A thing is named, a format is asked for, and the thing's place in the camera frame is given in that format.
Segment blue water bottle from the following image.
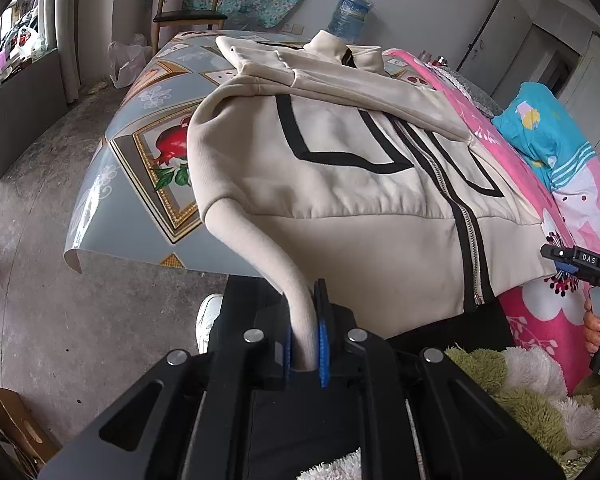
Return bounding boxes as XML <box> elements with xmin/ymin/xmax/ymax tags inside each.
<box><xmin>327</xmin><ymin>0</ymin><xmax>373</xmax><ymax>43</ymax></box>

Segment pink floral blanket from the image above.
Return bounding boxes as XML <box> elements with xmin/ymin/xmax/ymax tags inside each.
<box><xmin>382</xmin><ymin>47</ymin><xmax>600</xmax><ymax>396</ymax></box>

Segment blue cartoon pillow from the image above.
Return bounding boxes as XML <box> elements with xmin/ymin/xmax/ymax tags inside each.
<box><xmin>492</xmin><ymin>81</ymin><xmax>600</xmax><ymax>191</ymax></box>

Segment white shoe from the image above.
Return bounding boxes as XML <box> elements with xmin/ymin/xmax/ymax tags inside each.
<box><xmin>195</xmin><ymin>294</ymin><xmax>224</xmax><ymax>356</ymax></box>

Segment open cardboard box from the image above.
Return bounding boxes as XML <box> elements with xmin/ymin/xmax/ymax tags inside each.
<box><xmin>0</xmin><ymin>385</ymin><xmax>63</xmax><ymax>466</ymax></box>

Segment grey textured blanket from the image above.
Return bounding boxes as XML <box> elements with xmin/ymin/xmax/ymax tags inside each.
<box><xmin>442</xmin><ymin>67</ymin><xmax>503</xmax><ymax>118</ymax></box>

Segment wooden chair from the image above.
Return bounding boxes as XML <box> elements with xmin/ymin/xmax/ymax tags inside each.
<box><xmin>151</xmin><ymin>0</ymin><xmax>231</xmax><ymax>58</ymax></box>

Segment printed plastic tablecloth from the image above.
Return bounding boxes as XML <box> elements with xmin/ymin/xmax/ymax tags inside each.
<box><xmin>62</xmin><ymin>30</ymin><xmax>433</xmax><ymax>286</ymax></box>

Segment person's black pants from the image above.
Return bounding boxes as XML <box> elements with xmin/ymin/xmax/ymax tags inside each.
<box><xmin>200</xmin><ymin>275</ymin><xmax>516</xmax><ymax>480</ymax></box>

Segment grey curtain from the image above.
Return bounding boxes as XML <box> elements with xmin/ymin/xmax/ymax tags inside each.
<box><xmin>42</xmin><ymin>0</ymin><xmax>88</xmax><ymax>106</ymax></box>

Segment clear plastic bag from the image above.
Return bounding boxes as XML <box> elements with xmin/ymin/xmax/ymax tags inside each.
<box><xmin>107</xmin><ymin>34</ymin><xmax>153</xmax><ymax>88</ymax></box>

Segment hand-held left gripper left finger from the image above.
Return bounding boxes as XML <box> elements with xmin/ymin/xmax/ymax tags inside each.
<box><xmin>39</xmin><ymin>305</ymin><xmax>301</xmax><ymax>480</ymax></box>

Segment dark grey cabinet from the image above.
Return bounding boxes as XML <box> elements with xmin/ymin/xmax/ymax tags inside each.
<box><xmin>0</xmin><ymin>47</ymin><xmax>66</xmax><ymax>181</ymax></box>

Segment cream zip jacket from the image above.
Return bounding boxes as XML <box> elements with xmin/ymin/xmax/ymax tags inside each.
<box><xmin>186</xmin><ymin>30</ymin><xmax>556</xmax><ymax>371</ymax></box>

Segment white cabinet door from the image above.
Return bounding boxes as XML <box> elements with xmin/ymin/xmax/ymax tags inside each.
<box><xmin>457</xmin><ymin>0</ymin><xmax>533</xmax><ymax>101</ymax></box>

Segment clear empty water jug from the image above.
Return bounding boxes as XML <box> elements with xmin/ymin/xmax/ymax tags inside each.
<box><xmin>227</xmin><ymin>5</ymin><xmax>263</xmax><ymax>31</ymax></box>

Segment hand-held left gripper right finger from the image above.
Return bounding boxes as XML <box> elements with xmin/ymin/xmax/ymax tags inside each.
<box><xmin>312</xmin><ymin>279</ymin><xmax>566</xmax><ymax>480</ymax></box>

